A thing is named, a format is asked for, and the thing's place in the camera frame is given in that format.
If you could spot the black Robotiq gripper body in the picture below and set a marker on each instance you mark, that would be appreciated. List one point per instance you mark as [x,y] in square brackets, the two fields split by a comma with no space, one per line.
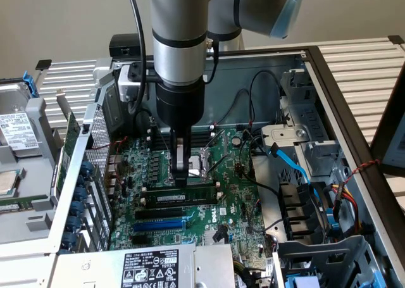
[178,107]

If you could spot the green RAM stick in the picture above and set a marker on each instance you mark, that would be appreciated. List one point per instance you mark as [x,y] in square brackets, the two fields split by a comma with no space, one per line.
[190,196]
[16,207]

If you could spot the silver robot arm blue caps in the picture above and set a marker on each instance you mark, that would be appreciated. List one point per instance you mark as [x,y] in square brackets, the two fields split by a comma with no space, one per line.
[177,16]

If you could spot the RAM slot white latches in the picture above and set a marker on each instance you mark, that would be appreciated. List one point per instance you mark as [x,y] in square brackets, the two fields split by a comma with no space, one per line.
[201,139]
[201,131]
[202,186]
[219,193]

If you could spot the CPU socket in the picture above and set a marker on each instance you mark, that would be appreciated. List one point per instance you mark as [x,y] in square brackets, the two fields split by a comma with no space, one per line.
[196,167]

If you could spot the long black expansion slot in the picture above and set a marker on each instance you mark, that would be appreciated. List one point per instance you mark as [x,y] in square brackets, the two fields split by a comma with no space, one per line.
[158,213]

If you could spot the blue expansion slot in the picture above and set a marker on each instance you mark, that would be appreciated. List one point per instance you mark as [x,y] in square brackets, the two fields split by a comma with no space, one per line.
[158,226]

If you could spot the green Dell motherboard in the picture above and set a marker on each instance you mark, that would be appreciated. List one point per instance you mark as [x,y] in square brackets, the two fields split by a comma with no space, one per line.
[234,186]

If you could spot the grey open PC case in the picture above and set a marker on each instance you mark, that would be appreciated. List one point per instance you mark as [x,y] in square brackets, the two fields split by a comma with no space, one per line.
[228,79]

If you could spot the silver chipset heatsink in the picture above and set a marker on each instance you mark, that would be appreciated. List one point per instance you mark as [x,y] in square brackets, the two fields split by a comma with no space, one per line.
[207,237]

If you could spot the round coin battery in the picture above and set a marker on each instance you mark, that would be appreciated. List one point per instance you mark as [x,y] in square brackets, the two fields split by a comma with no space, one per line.
[236,140]

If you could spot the metal rear port block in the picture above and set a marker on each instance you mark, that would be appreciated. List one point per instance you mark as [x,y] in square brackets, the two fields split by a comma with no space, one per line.
[112,185]
[114,164]

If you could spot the short black expansion slot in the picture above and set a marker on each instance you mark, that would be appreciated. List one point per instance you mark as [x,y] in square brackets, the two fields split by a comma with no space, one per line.
[139,240]

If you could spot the black box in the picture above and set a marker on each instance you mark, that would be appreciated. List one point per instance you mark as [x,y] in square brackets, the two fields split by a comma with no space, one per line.
[123,44]

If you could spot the silver power supply unit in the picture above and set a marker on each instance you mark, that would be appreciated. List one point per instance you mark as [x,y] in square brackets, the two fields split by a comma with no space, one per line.
[215,266]

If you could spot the blue slot retention clip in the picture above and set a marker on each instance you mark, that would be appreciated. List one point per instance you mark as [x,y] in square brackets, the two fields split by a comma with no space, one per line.
[77,208]
[79,193]
[73,223]
[86,168]
[68,239]

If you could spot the green graphics card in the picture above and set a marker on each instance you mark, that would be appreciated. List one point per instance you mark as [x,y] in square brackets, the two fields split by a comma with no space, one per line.
[72,129]

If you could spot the black plastic shroud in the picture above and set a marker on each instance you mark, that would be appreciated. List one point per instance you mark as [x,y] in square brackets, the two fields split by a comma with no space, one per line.
[294,212]

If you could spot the grey metal disk bay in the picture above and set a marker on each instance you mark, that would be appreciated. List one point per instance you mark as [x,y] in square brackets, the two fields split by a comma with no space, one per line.
[316,161]

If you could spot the black table end cap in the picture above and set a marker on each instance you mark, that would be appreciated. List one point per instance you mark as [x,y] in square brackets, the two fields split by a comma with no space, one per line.
[43,65]
[396,39]

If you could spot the grey parts rack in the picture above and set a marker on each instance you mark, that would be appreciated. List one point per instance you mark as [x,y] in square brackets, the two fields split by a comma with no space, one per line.
[38,180]

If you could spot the blue plastic disk clip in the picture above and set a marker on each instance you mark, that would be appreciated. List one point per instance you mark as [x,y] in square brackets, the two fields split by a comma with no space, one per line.
[30,82]

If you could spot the blue plastic drive carrier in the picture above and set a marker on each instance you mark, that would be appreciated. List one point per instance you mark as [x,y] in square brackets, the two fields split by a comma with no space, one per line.
[302,282]
[378,278]

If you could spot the silver hard disk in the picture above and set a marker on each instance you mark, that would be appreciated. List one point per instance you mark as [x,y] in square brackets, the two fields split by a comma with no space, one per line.
[19,129]

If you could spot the dark grey drive cage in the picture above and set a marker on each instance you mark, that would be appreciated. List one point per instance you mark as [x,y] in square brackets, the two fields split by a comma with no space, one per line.
[332,253]

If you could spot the silver CPU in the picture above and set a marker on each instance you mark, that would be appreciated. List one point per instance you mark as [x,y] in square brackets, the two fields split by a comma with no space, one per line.
[6,183]

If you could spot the black framed monitor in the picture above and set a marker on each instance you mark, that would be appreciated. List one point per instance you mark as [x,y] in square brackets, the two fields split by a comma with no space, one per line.
[395,142]

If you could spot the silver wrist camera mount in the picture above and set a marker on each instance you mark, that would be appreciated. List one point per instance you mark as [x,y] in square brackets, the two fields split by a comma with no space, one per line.
[126,82]

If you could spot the silver drive bracket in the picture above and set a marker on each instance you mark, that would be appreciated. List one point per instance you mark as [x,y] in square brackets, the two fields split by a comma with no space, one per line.
[284,133]

